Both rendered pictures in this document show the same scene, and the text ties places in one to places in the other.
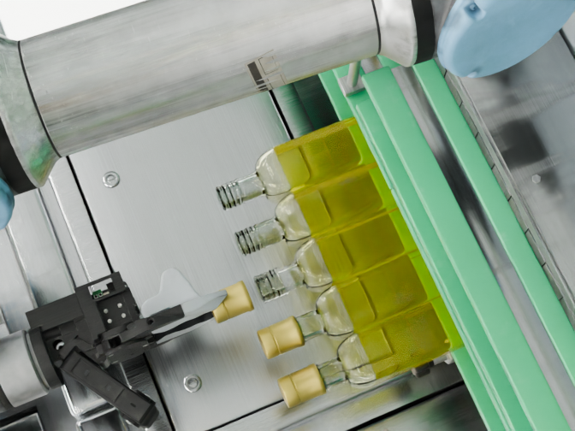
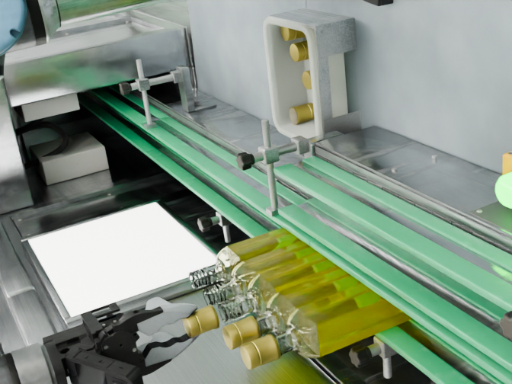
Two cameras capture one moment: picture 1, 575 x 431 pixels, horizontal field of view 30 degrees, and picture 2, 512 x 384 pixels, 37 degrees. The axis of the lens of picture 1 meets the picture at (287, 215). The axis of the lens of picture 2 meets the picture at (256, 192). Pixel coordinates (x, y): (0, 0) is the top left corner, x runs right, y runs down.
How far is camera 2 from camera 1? 0.87 m
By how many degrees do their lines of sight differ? 49
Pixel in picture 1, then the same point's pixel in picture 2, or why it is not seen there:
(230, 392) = not seen: outside the picture
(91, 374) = (89, 356)
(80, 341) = (82, 345)
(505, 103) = (365, 154)
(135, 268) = not seen: hidden behind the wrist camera
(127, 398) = (116, 365)
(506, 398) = (417, 298)
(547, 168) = (400, 166)
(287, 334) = (244, 321)
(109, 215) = not seen: hidden behind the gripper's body
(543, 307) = (419, 216)
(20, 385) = (31, 366)
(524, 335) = (409, 230)
